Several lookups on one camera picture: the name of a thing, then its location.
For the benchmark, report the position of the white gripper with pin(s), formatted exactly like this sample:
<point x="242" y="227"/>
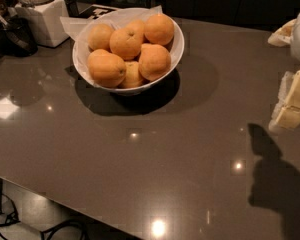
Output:
<point x="286" y="115"/>

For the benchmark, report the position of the white ceramic bowl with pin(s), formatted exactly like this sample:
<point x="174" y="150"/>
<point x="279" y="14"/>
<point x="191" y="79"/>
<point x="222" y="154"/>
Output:
<point x="81" y="52"/>

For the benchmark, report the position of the orange front right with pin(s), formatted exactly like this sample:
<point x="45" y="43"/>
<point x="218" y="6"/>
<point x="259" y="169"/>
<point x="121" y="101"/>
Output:
<point x="154" y="61"/>

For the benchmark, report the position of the orange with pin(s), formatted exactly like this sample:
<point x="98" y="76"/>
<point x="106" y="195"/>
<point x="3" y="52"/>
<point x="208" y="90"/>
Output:
<point x="137" y="25"/>
<point x="133" y="76"/>
<point x="126" y="43"/>
<point x="159" y="29"/>
<point x="99" y="37"/>
<point x="154" y="61"/>
<point x="106" y="69"/>

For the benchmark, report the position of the orange back right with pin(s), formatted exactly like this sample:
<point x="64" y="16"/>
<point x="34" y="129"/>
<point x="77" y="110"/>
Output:
<point x="159" y="29"/>

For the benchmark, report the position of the orange bottom middle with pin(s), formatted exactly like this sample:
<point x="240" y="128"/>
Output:
<point x="133" y="76"/>

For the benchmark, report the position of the orange back middle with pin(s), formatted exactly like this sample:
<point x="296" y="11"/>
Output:
<point x="137" y="25"/>

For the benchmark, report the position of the orange centre top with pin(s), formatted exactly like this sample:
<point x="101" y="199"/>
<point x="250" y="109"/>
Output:
<point x="126" y="43"/>

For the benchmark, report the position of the orange front left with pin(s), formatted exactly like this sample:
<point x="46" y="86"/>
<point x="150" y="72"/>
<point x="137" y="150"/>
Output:
<point x="106" y="69"/>

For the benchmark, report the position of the orange back left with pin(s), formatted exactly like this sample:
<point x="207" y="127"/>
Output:
<point x="99" y="37"/>

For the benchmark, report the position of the black white marker tag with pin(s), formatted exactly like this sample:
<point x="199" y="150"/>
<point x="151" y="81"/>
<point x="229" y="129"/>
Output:
<point x="95" y="11"/>

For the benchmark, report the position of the white paper liner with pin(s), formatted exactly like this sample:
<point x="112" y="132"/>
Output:
<point x="73" y="25"/>

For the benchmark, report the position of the white square jar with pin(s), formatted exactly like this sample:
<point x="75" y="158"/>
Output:
<point x="44" y="22"/>

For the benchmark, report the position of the black round pot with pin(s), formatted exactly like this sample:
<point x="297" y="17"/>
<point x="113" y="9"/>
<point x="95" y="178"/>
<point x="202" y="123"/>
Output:
<point x="17" y="39"/>

